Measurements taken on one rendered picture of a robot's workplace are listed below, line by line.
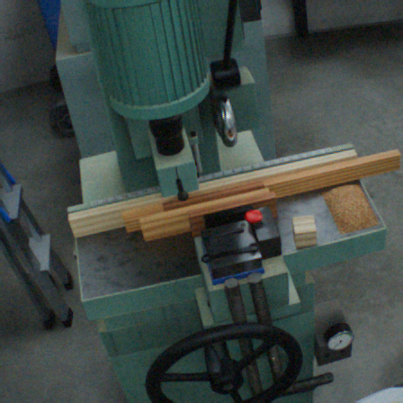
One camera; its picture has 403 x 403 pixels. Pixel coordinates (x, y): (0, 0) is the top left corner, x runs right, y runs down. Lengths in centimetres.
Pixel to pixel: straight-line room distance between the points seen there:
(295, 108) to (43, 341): 160
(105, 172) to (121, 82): 62
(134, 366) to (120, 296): 23
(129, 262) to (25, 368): 115
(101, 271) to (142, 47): 47
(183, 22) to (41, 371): 156
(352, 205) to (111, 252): 48
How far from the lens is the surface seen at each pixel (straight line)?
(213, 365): 111
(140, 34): 107
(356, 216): 134
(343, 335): 145
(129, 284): 130
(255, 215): 120
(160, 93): 112
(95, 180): 170
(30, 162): 325
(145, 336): 139
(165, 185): 128
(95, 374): 231
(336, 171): 142
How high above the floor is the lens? 184
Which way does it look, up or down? 42 degrees down
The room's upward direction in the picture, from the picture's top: 10 degrees counter-clockwise
